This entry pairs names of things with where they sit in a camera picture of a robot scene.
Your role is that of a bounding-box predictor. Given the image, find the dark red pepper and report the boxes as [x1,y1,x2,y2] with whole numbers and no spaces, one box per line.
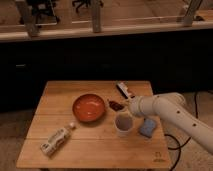
[108,100,124,111]

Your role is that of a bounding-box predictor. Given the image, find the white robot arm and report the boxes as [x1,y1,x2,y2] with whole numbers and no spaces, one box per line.
[124,92,213,155]

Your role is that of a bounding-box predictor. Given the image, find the white ceramic cup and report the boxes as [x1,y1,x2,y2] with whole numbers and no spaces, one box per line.
[114,113,133,137]

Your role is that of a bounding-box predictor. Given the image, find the small black white packet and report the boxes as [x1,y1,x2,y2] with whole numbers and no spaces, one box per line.
[116,82,135,99]

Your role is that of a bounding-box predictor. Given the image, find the blue sponge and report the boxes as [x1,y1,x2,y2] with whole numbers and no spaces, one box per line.
[138,118,157,138]

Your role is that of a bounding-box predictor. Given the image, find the orange bowl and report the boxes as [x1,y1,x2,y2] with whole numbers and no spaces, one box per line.
[72,94,106,122]

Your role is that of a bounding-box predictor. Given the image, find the wooden table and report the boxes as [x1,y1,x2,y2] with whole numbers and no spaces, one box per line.
[16,81,171,169]

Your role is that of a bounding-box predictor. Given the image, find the white plastic bottle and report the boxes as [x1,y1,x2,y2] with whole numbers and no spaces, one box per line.
[40,122,76,157]

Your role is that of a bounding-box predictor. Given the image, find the black office chair base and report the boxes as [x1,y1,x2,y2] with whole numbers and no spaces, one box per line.
[72,0,104,13]

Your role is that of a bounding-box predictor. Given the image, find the black office chair left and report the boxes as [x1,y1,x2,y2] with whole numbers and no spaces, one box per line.
[26,0,60,26]

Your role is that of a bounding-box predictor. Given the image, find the black cable on floor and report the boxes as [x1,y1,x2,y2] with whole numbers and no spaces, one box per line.
[164,90,200,169]

